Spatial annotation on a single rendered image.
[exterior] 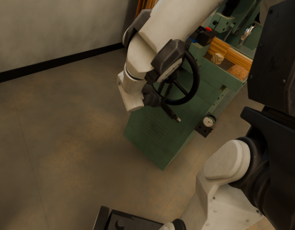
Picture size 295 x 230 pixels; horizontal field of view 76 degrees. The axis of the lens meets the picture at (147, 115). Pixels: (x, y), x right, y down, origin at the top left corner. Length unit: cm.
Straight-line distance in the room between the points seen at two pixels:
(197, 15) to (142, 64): 15
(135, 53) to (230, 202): 42
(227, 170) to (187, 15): 31
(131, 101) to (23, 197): 92
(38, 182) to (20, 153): 25
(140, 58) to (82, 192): 105
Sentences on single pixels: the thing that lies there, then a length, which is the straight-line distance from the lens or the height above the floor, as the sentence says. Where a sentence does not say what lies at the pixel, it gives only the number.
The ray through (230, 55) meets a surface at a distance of 113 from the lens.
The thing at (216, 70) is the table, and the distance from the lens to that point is 100.
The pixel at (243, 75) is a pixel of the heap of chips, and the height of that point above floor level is 91.
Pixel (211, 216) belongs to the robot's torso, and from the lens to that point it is 55.
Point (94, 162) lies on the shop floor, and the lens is 144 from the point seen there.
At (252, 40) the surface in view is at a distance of 126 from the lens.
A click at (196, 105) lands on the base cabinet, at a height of 65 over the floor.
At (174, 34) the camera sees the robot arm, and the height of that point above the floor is 112.
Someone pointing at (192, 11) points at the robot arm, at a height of 117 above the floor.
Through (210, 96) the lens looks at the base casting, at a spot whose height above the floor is 75.
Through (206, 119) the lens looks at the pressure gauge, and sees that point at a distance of 103.
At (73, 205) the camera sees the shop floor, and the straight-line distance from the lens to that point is 131.
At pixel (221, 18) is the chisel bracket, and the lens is 109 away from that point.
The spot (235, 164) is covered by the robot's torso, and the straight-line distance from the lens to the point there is 42.
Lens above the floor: 124
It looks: 41 degrees down
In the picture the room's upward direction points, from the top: 24 degrees clockwise
